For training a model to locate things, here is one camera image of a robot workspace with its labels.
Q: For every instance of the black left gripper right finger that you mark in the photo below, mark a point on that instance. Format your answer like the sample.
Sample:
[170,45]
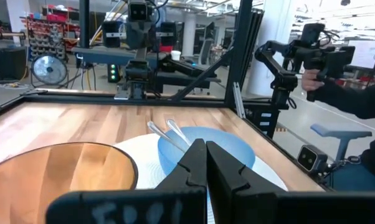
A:
[253,205]

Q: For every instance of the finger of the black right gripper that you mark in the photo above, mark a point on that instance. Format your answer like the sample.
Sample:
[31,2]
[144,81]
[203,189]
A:
[146,35]
[133,35]

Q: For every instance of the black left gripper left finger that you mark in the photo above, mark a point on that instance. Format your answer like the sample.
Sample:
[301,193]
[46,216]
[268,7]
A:
[175,202]

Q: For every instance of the light blue bowl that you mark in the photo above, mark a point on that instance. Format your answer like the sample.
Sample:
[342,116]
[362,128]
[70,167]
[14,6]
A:
[225,146]

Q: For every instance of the silver spoon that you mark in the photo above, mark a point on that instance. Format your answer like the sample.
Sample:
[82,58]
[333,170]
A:
[171,123]

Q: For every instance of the silver fork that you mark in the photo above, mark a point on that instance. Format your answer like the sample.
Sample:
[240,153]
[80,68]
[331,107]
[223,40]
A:
[152,125]

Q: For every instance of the amber faceted plastic tumbler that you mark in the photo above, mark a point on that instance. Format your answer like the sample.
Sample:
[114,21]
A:
[66,174]

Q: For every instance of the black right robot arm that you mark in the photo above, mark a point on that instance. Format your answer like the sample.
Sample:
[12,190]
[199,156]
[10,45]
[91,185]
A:
[137,77]

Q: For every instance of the person's forearm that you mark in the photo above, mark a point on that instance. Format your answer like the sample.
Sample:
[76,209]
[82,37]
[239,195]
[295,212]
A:
[355,102]

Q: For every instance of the grey cart table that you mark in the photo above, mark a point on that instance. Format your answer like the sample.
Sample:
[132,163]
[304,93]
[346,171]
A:
[112,56]

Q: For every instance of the white paper cup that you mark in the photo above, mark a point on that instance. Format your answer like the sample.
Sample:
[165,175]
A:
[175,55]

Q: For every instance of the box with green lights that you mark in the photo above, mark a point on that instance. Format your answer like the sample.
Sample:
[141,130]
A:
[113,73]

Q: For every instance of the white round woven placemat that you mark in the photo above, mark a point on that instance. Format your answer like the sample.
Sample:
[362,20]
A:
[144,155]

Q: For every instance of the shelf with red bins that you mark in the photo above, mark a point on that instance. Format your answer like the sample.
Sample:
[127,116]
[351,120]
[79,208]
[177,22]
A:
[50,31]

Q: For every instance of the round floor fan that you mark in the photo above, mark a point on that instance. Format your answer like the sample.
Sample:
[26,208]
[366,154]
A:
[49,70]

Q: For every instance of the black equipment box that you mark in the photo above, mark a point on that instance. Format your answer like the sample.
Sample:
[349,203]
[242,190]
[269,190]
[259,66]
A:
[8,63]

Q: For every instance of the blue office chair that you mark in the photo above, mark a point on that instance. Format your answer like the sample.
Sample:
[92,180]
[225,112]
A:
[340,133]

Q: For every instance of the person's hand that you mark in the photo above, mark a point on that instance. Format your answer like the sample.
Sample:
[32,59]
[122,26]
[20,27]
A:
[310,81]

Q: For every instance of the lit computer monitor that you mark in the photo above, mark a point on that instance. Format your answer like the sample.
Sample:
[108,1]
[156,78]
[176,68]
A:
[366,53]

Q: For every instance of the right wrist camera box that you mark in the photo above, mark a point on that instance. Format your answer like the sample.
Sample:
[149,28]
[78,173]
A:
[138,11]

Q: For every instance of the black aluminium table frame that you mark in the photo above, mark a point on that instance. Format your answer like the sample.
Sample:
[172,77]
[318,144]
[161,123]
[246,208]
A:
[81,98]

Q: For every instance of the table-level camera box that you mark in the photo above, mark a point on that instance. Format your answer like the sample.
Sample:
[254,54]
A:
[309,157]

